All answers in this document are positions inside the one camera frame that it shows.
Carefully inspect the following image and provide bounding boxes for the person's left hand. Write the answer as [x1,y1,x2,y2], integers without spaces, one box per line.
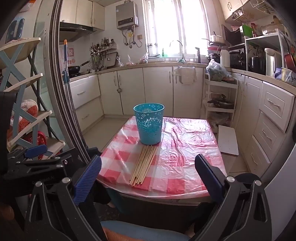
[0,202,15,231]

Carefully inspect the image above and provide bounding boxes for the blue package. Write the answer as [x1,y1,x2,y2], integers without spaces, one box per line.
[274,67,296,87]

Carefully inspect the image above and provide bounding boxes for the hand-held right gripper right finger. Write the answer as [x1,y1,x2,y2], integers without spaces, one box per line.
[192,153,273,241]

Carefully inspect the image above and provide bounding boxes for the person's left leg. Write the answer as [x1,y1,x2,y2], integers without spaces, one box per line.
[92,182,112,205]

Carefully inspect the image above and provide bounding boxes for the black frying pan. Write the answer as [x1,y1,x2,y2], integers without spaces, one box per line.
[68,61,90,75]

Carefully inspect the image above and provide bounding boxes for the white low stool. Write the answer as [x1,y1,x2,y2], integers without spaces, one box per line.
[218,125,239,156]

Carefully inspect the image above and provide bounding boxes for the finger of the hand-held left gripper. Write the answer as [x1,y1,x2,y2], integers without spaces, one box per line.
[16,147,81,168]
[8,144,48,161]

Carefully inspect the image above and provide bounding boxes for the white saucepan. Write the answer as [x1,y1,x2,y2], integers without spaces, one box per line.
[209,31,225,43]

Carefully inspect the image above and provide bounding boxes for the metal sliding door frame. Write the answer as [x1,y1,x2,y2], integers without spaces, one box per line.
[35,0,93,163]

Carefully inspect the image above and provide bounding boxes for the white round appliance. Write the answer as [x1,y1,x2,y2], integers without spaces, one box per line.
[261,22,281,35]

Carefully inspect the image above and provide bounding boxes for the wire dish rack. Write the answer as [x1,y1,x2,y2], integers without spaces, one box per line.
[231,0,274,22]

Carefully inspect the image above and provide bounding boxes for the white electric water boiler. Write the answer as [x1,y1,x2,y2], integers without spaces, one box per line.
[264,47,283,77]

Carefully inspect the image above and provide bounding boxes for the red plastic basket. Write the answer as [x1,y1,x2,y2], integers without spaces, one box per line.
[22,131,48,160]

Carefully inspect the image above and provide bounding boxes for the stacked red plastic basins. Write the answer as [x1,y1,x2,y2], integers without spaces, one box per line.
[207,45,222,59]

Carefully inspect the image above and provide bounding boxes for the blue perforated plastic bucket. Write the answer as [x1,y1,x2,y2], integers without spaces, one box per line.
[133,103,165,145]

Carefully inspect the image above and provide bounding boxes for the white sink base cabinet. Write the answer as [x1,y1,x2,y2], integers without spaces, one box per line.
[96,64,208,118]

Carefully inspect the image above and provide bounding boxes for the white wall cabinets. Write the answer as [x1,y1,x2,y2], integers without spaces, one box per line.
[60,0,105,30]
[218,0,251,21]

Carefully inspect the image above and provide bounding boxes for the white thermos jug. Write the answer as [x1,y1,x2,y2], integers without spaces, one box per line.
[220,49,231,68]

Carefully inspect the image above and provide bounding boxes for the wall utensil rack with tools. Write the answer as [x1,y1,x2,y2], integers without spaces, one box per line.
[90,37,117,70]

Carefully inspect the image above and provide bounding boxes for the white rolling cart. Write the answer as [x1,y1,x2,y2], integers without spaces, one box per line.
[203,73,239,130]

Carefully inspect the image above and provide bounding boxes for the red white checkered tablecloth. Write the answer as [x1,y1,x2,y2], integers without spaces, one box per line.
[97,116,227,199]

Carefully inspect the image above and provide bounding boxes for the orange white stuffed toy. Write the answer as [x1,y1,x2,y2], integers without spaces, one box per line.
[9,99,39,138]

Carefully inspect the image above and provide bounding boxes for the white hanging waste bin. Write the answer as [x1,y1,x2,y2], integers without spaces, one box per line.
[173,65,197,85]

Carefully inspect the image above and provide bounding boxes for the dark pot with lid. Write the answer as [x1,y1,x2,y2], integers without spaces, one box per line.
[207,93,235,109]

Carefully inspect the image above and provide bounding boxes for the bright kitchen window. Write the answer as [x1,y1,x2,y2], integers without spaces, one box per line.
[142,0,210,58]

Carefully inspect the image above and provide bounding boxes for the black microwave oven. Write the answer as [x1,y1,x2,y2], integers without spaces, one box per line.
[222,24,246,47]

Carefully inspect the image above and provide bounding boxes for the black cooking pot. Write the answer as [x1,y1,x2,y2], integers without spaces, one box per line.
[248,56,266,75]

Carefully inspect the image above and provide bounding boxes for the pink wall stickers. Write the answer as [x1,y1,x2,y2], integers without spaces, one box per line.
[67,47,77,66]

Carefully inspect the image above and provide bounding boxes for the blue and cream ladder shelf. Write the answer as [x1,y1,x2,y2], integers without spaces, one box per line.
[0,37,66,160]

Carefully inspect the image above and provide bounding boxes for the mop with orange tip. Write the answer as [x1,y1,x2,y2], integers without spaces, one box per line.
[62,39,71,85]

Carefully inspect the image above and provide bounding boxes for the black countertop appliance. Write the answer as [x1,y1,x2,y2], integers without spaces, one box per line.
[229,50,246,70]

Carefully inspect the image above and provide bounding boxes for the plastic bag of greens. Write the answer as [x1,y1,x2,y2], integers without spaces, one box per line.
[205,59,232,82]

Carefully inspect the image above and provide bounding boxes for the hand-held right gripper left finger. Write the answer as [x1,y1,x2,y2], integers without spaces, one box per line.
[24,155,104,241]

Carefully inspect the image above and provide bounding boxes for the chrome arched faucet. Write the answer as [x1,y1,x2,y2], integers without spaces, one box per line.
[169,40,185,60]

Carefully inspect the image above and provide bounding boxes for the red pan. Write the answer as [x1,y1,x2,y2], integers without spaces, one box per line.
[284,38,296,73]

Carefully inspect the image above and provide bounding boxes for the bundle of wooden chopsticks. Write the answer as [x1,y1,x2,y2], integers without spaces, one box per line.
[129,145,159,186]

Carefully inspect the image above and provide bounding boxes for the white panelled drawer cabinet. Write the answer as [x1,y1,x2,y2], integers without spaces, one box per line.
[231,68,296,172]

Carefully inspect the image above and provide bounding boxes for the white storage shelf rack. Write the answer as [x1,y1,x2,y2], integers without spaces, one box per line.
[245,31,288,77]

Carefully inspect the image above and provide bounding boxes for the green cutting board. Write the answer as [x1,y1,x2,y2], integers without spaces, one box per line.
[242,24,253,38]

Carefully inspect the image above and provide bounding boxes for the grey wall water heater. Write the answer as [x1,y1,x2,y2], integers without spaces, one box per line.
[116,0,139,30]

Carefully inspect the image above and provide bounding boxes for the range hood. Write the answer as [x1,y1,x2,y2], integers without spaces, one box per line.
[59,22,97,42]

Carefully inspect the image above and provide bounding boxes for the white stove cabinet with drawers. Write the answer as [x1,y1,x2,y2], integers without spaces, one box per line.
[69,74,104,133]

